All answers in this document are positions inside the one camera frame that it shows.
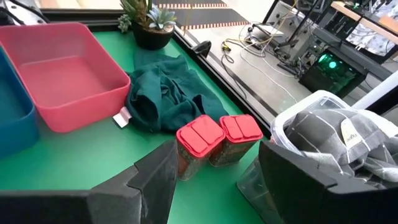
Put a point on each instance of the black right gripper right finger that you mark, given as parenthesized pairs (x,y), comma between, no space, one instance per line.
(311,199)

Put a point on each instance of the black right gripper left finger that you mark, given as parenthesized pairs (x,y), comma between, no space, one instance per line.
(93,207)

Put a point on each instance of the clear plastic tub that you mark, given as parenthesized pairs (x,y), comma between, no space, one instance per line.
(258,189)

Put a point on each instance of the grey striped towel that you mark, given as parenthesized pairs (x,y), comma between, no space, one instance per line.
(326,137)

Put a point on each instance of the small white tag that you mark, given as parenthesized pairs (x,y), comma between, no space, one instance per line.
(122,117)

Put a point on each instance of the blue plastic bin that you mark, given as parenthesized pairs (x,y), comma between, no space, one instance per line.
(15,124)

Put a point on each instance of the black computer tower green light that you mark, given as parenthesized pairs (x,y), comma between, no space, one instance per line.
(332,74)

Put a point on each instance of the pink plastic bin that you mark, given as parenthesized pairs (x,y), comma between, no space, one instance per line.
(68,77)

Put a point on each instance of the dark green cloth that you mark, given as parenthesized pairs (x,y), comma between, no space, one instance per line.
(174,93)

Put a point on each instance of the potted succulent plant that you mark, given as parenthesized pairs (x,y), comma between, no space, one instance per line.
(152,34)

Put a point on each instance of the wooden desk top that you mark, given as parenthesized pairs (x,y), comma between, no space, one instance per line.
(367,21)

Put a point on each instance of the black striped-edge floor mat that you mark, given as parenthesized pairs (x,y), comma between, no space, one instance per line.
(205,14)

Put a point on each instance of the black frame clamp knob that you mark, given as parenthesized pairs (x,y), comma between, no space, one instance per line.
(202,48)

